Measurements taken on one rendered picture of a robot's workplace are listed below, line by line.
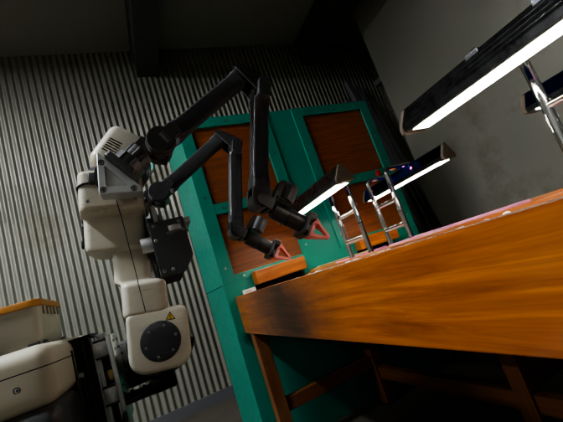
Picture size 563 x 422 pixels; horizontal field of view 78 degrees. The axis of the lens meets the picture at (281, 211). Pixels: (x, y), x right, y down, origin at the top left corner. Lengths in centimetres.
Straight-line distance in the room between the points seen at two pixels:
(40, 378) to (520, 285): 87
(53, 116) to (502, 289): 360
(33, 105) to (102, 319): 195
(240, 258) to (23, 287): 193
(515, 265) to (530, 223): 6
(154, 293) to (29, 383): 33
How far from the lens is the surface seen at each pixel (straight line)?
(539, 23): 83
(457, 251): 59
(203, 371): 323
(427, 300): 67
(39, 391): 92
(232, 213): 142
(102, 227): 112
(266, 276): 185
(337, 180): 129
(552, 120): 102
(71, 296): 326
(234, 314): 185
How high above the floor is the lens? 78
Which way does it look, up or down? 10 degrees up
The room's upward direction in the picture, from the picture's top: 19 degrees counter-clockwise
